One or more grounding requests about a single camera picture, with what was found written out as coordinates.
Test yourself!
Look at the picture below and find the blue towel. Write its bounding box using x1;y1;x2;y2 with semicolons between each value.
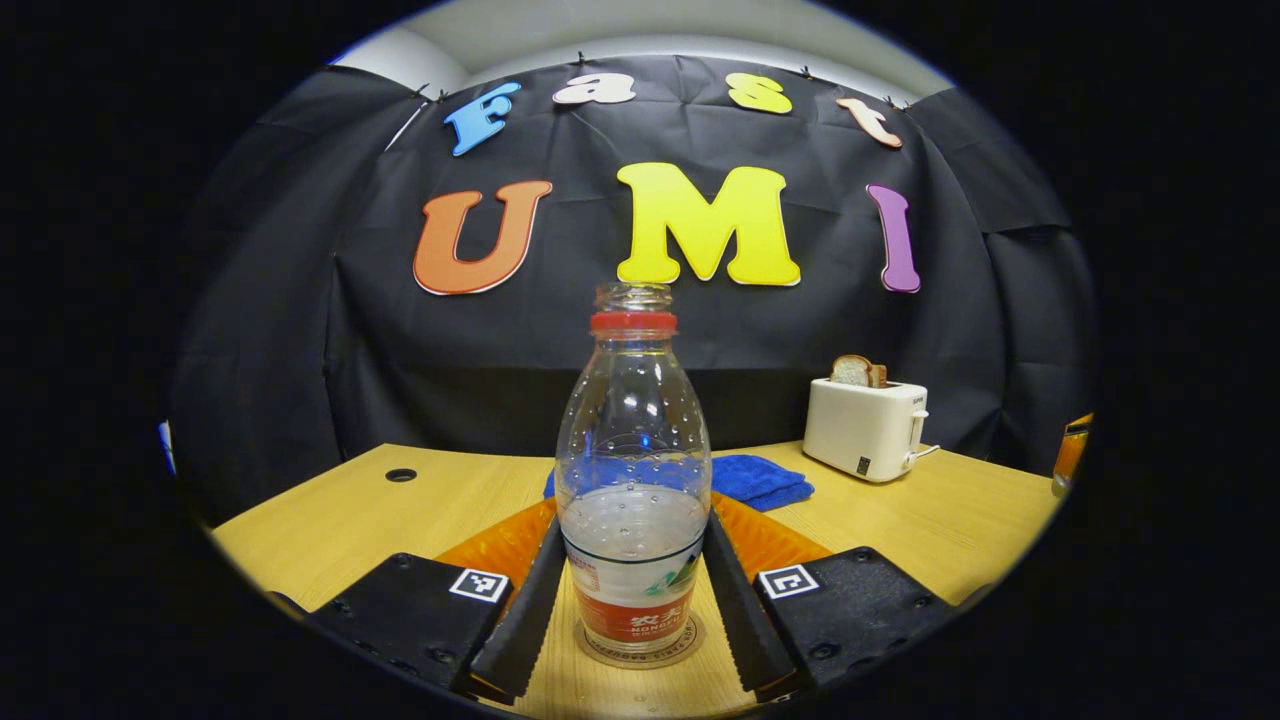
543;455;816;513

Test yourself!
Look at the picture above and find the round cork coaster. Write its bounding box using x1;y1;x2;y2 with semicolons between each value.
575;612;706;670

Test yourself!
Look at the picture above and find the white toaster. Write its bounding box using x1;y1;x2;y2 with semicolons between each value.
802;378;930;484

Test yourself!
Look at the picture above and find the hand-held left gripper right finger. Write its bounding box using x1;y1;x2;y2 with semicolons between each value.
704;494;958;698

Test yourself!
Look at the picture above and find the clear plastic water bottle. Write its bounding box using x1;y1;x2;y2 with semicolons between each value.
555;283;713;661

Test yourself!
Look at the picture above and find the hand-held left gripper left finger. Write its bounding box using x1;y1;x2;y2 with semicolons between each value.
305;498;568;705

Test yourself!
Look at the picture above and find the black backdrop cloth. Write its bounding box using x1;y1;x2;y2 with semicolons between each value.
170;55;1098;521

